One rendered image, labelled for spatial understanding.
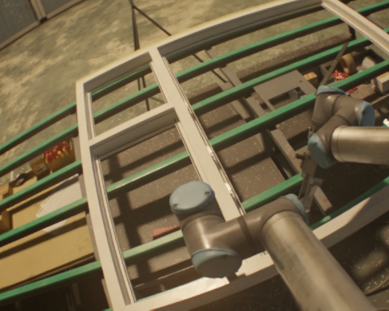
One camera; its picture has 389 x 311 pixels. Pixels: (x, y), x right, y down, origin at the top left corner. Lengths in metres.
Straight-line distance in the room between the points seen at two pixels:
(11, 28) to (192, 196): 6.85
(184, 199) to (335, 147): 0.37
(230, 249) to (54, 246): 1.28
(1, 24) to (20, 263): 5.94
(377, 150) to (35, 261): 1.58
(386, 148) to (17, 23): 7.03
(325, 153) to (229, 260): 0.38
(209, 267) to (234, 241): 0.07
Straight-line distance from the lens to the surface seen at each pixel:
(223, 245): 0.85
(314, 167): 1.26
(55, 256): 1.97
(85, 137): 1.91
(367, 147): 0.97
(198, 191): 0.93
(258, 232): 0.85
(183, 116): 1.74
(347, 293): 0.53
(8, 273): 2.12
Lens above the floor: 1.95
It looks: 40 degrees down
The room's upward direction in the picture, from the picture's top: 22 degrees counter-clockwise
